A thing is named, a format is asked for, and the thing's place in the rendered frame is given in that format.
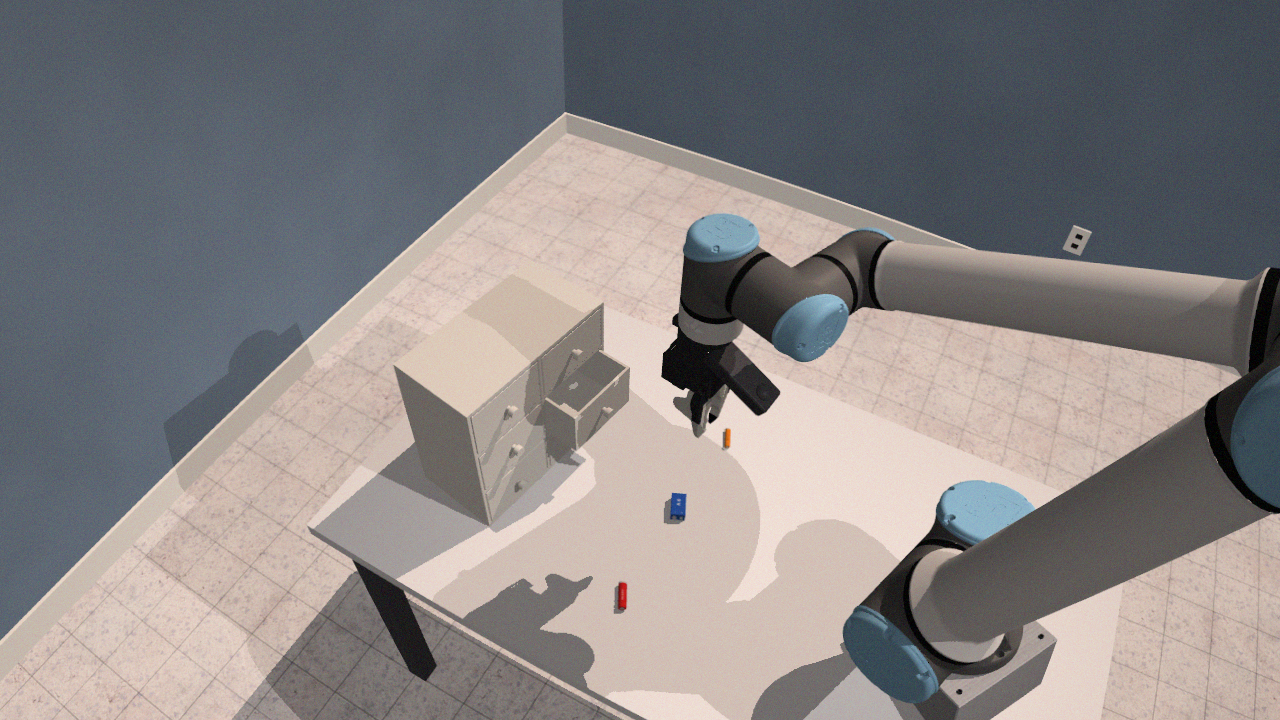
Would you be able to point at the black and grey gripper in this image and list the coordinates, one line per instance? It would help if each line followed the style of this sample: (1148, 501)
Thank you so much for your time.
(683, 366)

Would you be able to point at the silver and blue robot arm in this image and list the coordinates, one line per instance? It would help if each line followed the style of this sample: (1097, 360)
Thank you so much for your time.
(1016, 564)

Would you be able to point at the beige chest of drawers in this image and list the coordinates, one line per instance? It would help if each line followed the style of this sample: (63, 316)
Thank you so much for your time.
(454, 372)

